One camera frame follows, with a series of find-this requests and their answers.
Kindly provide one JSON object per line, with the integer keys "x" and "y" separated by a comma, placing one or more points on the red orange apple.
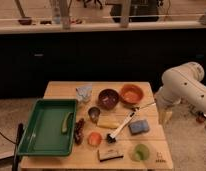
{"x": 94, "y": 139}

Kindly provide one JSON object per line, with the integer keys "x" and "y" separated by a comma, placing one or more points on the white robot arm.
{"x": 181, "y": 82}

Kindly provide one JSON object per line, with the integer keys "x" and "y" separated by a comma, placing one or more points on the dark brown bowl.
{"x": 108, "y": 99}

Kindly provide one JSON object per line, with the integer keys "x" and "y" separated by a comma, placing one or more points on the orange red bowl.
{"x": 131, "y": 94}

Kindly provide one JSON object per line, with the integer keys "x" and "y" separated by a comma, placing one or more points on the small metal cup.
{"x": 94, "y": 113}

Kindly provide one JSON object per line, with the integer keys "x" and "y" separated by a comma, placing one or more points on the yellow sponge block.
{"x": 108, "y": 122}

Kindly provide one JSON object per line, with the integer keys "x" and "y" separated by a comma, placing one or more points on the green cucumber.
{"x": 65, "y": 123}

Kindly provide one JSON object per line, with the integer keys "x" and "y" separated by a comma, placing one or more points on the blue sponge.
{"x": 138, "y": 127}

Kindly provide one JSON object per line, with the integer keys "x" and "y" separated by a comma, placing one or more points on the wooden block eraser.
{"x": 105, "y": 155}

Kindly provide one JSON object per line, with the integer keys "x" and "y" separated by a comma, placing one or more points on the green plastic cup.
{"x": 140, "y": 153}

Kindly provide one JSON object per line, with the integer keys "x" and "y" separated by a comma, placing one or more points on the green plastic tray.
{"x": 42, "y": 135}

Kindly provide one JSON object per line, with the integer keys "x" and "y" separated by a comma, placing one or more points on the dark brown chain toy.
{"x": 78, "y": 131}

